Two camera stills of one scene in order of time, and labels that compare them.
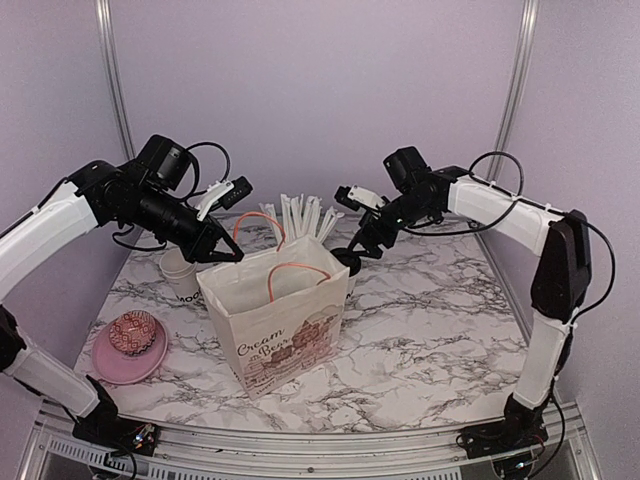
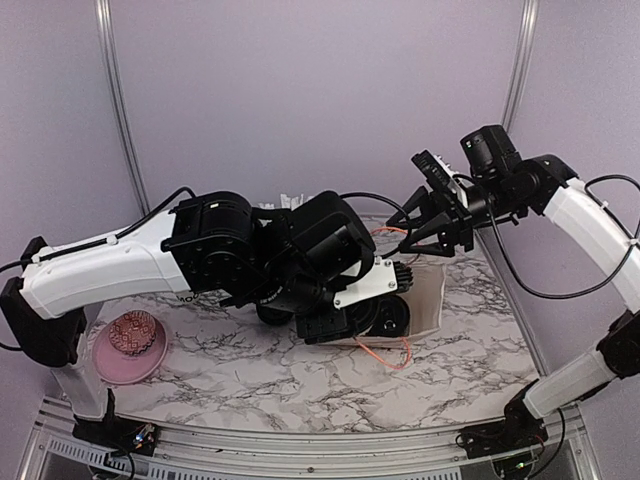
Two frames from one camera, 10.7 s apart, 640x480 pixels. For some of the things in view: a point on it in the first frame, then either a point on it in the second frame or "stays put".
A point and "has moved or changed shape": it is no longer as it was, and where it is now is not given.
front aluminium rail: x=54 y=451 stays put
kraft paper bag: x=279 y=311 to x=425 y=296
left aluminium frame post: x=116 y=76 stays put
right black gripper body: x=388 y=235 to x=462 y=217
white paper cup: x=352 y=288 has moved or changed shape
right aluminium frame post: x=515 y=87 stays put
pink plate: x=119 y=367 stays put
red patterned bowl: x=132 y=332 stays put
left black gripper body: x=194 y=245 to x=317 y=328
